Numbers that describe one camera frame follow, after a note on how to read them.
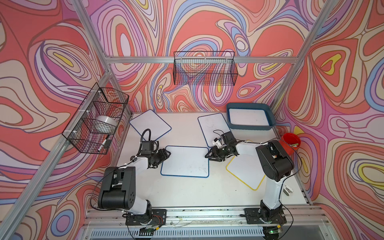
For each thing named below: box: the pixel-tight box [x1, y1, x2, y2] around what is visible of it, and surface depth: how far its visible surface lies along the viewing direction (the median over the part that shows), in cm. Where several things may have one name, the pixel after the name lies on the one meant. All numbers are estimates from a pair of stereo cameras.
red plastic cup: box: [279, 132, 301, 156], surface depth 88 cm
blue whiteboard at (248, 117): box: [229, 108, 270, 126], surface depth 118 cm
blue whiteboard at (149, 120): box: [129, 109, 172, 141], surface depth 118 cm
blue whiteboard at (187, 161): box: [160, 145, 210, 178], surface depth 93 cm
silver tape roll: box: [94, 115, 118, 129], surface depth 72 cm
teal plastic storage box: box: [226, 103, 277, 131], surface depth 118 cm
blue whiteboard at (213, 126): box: [197, 113, 231, 148], surface depth 114 cm
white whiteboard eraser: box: [283, 185, 293, 196], surface depth 82 cm
